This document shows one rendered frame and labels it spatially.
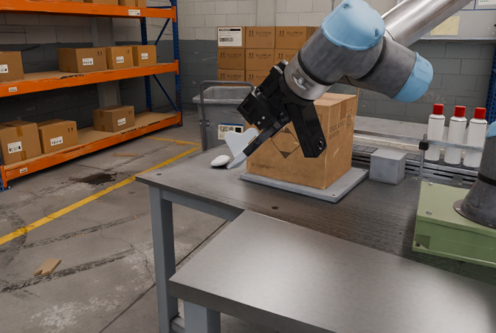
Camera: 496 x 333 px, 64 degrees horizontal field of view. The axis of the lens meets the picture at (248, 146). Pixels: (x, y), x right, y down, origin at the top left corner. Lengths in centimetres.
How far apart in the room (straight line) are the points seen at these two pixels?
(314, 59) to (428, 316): 52
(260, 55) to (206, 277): 400
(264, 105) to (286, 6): 556
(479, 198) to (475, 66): 484
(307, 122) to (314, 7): 543
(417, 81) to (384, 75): 6
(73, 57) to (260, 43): 204
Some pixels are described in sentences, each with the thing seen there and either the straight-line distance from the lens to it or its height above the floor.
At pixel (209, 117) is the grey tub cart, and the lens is 334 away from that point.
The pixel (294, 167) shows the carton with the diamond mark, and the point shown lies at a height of 91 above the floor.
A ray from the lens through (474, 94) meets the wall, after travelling 590.
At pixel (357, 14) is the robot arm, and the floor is 135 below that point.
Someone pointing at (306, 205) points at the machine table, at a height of 83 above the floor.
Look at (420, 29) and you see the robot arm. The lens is 80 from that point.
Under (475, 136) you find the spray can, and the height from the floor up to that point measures 99.
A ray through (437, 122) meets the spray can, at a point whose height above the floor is 103.
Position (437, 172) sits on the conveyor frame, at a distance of 155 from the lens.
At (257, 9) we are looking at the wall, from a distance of 633.
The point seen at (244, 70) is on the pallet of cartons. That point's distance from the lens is 481.
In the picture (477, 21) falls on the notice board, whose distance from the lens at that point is 572.
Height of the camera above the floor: 133
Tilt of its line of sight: 16 degrees down
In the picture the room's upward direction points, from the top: straight up
